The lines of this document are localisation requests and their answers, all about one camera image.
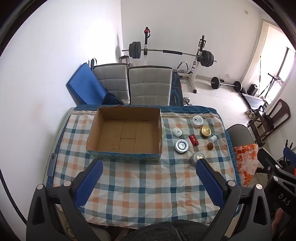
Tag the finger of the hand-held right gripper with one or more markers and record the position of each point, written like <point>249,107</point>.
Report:
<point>266,161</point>
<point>288,154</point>

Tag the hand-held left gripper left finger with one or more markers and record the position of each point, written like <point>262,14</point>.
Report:
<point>91,180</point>

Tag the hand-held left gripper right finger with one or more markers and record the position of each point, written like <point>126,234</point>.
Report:
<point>208,180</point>

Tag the silver round jar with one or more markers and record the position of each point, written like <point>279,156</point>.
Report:
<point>195,158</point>

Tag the small white bottle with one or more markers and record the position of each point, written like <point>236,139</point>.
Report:
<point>212,138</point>

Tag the red rectangular box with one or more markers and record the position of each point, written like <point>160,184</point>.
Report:
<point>193,140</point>

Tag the white rimmed round tin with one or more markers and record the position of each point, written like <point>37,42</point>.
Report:
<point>181,146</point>

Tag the gold lid round tin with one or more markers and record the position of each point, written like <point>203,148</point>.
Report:
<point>205,131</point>

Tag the cardboard box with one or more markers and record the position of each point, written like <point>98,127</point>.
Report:
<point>129,139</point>

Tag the white earbuds case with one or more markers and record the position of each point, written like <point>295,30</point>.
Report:
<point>177,131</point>

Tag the white round jar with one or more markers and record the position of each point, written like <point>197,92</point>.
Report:
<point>197,120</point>

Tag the person's right hand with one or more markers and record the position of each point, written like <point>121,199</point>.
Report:
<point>278,220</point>

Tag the orange white cushion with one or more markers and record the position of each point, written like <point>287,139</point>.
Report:
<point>246,162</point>

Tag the small brown round object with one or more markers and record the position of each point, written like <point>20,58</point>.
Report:
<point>210,146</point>

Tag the grey round-back chair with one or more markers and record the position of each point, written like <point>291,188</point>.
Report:
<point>239,136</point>

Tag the grey table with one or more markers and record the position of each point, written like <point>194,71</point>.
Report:
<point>52,165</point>

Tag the dark wooden chair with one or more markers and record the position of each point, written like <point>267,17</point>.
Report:
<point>281,111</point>

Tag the checkered tablecloth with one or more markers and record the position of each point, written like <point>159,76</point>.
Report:
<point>143,185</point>

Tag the black treadmill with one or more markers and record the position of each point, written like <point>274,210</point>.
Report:
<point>254,100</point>

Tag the dark fuzzy clothing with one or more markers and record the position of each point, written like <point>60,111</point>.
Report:
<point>157,231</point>

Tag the black speaker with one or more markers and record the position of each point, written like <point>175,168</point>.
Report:
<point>253,89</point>

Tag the black tripod stand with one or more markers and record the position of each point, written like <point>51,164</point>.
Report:
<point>274,78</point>

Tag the chrome dumbbell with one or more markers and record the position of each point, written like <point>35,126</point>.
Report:
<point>187,101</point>

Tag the dark blue cloth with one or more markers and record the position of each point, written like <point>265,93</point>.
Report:
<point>112,99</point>

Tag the bright window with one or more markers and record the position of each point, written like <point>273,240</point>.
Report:
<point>288,62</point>

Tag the short barbell with black plates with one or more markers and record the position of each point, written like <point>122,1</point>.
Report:
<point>216,82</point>

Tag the blue foam mat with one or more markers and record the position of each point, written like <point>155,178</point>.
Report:
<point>85,85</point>

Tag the grey padded chair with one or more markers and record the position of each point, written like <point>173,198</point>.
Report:
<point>150,85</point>
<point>111,78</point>

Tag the barbell on rack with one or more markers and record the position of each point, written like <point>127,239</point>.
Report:
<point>195,69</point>

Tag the small stool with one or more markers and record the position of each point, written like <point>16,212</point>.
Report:
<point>124,59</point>

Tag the long barbell with black plates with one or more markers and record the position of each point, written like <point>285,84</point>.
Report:
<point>171,52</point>

